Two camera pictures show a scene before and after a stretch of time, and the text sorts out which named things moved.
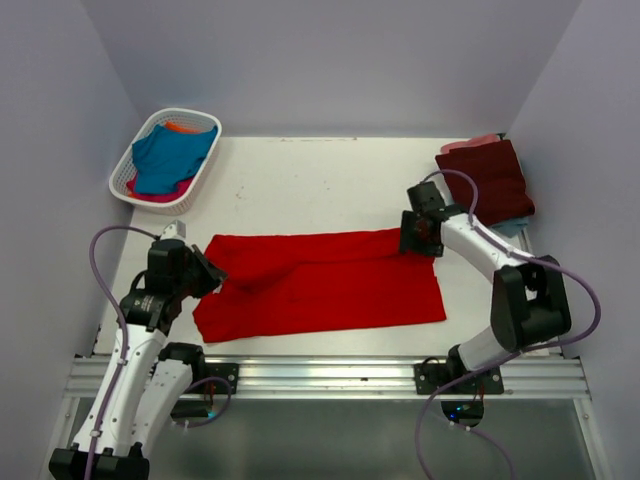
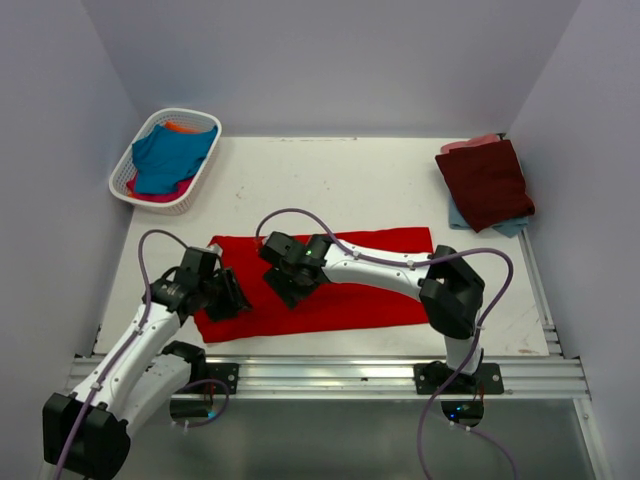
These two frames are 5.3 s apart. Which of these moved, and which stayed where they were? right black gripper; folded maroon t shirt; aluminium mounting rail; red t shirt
Moved: right black gripper
Stayed: red t shirt; folded maroon t shirt; aluminium mounting rail
